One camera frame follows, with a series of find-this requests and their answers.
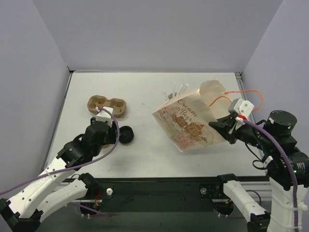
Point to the paper takeout bag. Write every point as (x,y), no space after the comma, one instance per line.
(185,119)

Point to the stack of brown paper cups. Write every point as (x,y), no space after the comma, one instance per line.
(105,146)

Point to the white straw holder cup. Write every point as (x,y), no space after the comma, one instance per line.
(172,95)

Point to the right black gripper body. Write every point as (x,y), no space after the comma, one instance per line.
(231,129)

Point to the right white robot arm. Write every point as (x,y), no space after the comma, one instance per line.
(287,168)

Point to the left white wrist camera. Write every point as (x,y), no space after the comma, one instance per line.
(104,115)

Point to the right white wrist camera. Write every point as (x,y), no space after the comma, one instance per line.
(243,108)

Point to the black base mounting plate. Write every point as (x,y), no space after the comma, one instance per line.
(156,195)

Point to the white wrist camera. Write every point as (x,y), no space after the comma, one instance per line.
(104,115)
(243,108)

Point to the brown cardboard cup carrier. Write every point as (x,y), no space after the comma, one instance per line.
(98,101)

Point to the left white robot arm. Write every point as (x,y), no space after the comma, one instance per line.
(25,211)

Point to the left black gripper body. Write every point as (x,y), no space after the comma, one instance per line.
(115,133)

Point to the stack of black lids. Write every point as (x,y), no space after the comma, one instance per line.
(126,135)

